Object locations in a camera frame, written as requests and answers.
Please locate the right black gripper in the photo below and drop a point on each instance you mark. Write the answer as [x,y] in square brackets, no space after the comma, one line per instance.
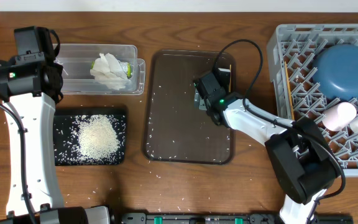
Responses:
[199,102]

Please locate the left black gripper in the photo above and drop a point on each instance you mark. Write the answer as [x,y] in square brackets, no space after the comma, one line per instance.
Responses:
[56,68]

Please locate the wooden chopstick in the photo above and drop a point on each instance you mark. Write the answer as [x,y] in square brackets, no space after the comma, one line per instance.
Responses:
[230,81]
[289,91]

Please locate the brown serving tray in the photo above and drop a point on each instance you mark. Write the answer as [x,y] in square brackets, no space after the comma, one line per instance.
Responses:
[177,127]

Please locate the white paper napkin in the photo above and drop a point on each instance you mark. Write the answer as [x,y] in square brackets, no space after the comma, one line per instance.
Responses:
[111,84]

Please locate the white green wrapper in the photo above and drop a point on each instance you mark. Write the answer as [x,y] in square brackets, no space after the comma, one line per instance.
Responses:
[111,70]

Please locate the pile of white rice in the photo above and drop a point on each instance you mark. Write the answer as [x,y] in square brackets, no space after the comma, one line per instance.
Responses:
[98,137]

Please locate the pink white cup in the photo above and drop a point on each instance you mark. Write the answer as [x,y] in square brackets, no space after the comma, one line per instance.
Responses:
[339,116]

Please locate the dark blue plate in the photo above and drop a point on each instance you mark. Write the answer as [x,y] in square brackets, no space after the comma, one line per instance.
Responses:
[337,72]

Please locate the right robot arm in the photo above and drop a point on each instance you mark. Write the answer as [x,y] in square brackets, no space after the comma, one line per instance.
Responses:
[304,165]

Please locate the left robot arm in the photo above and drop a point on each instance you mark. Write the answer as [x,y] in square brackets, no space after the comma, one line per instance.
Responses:
[34,195]

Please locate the grey dishwasher rack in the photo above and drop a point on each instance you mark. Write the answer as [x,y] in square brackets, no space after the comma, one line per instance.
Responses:
[298,45]

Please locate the clear plastic bin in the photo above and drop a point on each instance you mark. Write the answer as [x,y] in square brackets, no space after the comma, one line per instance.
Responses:
[124,53]

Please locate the black plastic tray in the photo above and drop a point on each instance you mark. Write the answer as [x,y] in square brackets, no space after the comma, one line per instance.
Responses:
[64,118]

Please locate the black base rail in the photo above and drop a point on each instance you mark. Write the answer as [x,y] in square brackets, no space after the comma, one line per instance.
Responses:
[256,218]

